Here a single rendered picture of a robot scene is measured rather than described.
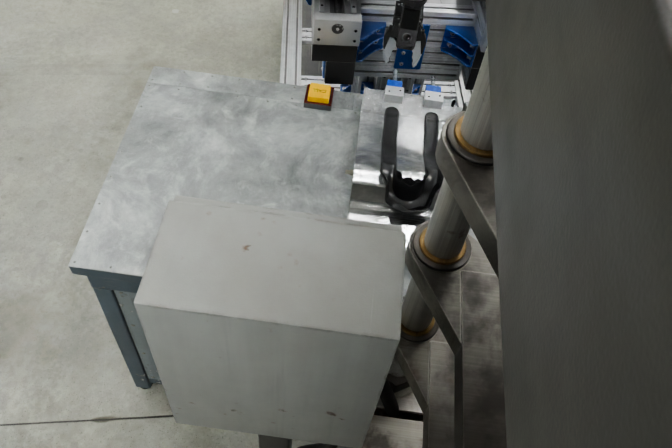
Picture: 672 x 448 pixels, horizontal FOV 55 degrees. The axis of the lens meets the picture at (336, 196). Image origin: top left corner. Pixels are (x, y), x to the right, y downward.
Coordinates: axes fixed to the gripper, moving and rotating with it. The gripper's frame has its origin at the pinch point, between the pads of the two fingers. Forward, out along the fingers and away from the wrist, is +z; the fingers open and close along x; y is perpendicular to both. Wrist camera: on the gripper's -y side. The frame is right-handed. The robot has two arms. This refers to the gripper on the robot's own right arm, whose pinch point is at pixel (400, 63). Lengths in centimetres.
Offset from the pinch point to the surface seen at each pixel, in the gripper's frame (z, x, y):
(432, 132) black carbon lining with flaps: 12.8, -11.3, -10.8
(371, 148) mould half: 11.9, 4.5, -20.2
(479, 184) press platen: -53, -6, -83
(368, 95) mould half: 11.9, 6.9, -0.9
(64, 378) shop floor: 101, 93, -59
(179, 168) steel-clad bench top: 21, 53, -28
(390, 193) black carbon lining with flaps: 12.9, -1.4, -33.3
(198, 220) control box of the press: -46, 27, -89
